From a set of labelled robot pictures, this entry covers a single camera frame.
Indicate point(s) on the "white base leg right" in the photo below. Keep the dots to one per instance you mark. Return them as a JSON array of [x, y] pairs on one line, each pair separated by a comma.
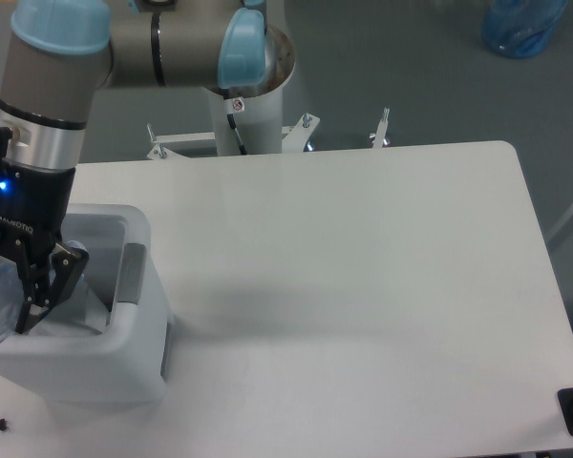
[[379, 138]]

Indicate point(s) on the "white base leg middle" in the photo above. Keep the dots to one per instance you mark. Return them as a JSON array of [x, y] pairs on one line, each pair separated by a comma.
[[297, 138]]

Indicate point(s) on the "crushed clear plastic bottle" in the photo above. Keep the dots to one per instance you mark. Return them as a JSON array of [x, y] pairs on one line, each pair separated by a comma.
[[12, 298]]

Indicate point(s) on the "white base leg left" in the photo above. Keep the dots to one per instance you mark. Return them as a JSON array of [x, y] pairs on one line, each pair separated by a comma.
[[180, 145]]

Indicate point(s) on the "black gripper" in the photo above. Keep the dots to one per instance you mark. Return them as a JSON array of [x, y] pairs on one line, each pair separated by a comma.
[[33, 204]]

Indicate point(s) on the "white base leg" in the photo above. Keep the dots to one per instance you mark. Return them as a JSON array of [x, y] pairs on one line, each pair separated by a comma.
[[180, 145], [379, 138], [297, 138]]

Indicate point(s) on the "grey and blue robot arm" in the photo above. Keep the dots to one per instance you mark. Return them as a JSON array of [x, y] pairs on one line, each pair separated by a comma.
[[61, 53]]

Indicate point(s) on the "white trash can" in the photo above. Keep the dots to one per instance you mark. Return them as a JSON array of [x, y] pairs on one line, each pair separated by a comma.
[[108, 342]]

